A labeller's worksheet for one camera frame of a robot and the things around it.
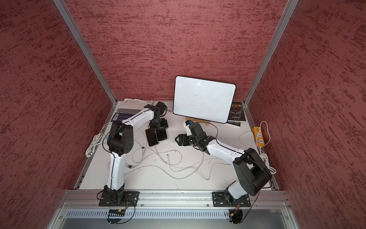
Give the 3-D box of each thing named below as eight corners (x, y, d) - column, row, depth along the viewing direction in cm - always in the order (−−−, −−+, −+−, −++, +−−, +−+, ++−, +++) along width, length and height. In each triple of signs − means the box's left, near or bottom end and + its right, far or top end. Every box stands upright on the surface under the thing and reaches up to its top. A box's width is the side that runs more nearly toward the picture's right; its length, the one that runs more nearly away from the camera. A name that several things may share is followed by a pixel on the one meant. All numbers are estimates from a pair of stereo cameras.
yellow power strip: (257, 146, 97) (259, 144, 94) (252, 128, 106) (254, 126, 103) (263, 146, 96) (265, 144, 94) (258, 129, 106) (260, 126, 103)
